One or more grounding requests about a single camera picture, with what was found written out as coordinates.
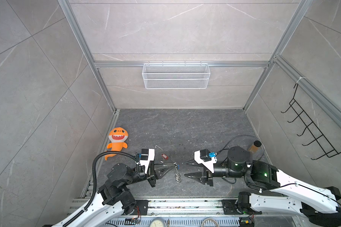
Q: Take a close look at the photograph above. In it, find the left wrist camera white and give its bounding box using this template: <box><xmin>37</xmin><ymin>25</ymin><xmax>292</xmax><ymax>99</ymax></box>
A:
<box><xmin>139</xmin><ymin>148</ymin><xmax>155</xmax><ymax>174</ymax></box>

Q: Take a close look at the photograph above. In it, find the aluminium rail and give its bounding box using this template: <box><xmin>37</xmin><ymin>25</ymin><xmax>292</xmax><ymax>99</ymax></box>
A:
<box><xmin>68</xmin><ymin>197</ymin><xmax>303</xmax><ymax>219</ymax></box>

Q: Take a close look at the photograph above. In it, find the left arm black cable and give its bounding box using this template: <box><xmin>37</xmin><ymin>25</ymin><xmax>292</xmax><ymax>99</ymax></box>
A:
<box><xmin>62</xmin><ymin>151</ymin><xmax>140</xmax><ymax>227</ymax></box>

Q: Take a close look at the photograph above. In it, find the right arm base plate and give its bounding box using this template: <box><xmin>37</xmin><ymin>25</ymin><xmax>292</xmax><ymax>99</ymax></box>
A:
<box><xmin>221</xmin><ymin>199</ymin><xmax>262</xmax><ymax>215</ymax></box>

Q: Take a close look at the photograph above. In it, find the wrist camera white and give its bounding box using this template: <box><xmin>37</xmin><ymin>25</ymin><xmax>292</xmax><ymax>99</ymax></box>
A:
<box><xmin>194</xmin><ymin>149</ymin><xmax>217</xmax><ymax>173</ymax></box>
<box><xmin>139</xmin><ymin>148</ymin><xmax>155</xmax><ymax>174</ymax></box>

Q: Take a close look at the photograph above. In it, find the silver keyring chain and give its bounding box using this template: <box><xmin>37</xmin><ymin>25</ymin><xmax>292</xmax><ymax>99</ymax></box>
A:
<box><xmin>173</xmin><ymin>162</ymin><xmax>182</xmax><ymax>183</ymax></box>

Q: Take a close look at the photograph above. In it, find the brown spice bottle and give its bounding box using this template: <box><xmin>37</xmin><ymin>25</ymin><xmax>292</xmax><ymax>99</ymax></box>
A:
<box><xmin>248</xmin><ymin>140</ymin><xmax>262</xmax><ymax>153</ymax></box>

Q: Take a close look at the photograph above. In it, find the black wire hook rack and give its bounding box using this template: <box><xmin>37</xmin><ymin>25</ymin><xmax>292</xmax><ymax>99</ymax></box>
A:
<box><xmin>281</xmin><ymin>84</ymin><xmax>341</xmax><ymax>160</ymax></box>

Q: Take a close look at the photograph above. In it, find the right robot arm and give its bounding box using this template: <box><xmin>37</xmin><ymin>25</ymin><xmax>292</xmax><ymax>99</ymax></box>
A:
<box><xmin>185</xmin><ymin>146</ymin><xmax>341</xmax><ymax>227</ymax></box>

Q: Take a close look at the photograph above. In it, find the orange shark plush toy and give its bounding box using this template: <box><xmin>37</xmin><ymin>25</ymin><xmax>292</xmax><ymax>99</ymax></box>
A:
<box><xmin>106</xmin><ymin>127</ymin><xmax>128</xmax><ymax>152</ymax></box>

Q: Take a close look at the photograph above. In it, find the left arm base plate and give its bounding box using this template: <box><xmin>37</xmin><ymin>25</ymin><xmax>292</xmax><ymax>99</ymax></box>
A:
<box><xmin>124</xmin><ymin>200</ymin><xmax>149</xmax><ymax>216</ymax></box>

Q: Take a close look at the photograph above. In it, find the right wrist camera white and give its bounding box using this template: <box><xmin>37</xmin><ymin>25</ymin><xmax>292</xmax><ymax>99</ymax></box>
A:
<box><xmin>194</xmin><ymin>149</ymin><xmax>217</xmax><ymax>173</ymax></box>

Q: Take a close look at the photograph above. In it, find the white wire mesh basket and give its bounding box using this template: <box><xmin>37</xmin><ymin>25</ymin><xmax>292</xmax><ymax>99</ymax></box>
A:
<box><xmin>142</xmin><ymin>63</ymin><xmax>211</xmax><ymax>89</ymax></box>

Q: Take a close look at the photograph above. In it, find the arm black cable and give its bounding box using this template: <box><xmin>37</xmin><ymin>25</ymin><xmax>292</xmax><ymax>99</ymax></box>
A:
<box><xmin>62</xmin><ymin>151</ymin><xmax>140</xmax><ymax>227</ymax></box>
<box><xmin>215</xmin><ymin>134</ymin><xmax>265</xmax><ymax>159</ymax></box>

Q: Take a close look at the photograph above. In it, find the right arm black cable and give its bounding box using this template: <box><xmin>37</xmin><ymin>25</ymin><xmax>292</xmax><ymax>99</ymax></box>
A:
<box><xmin>215</xmin><ymin>134</ymin><xmax>265</xmax><ymax>159</ymax></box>

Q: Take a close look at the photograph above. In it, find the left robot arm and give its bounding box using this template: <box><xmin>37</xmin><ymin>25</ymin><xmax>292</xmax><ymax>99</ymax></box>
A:
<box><xmin>54</xmin><ymin>161</ymin><xmax>179</xmax><ymax>227</ymax></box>

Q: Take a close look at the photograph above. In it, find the round gauge dial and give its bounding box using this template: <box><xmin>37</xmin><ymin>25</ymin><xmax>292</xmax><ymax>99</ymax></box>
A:
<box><xmin>149</xmin><ymin>218</ymin><xmax>167</xmax><ymax>227</ymax></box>

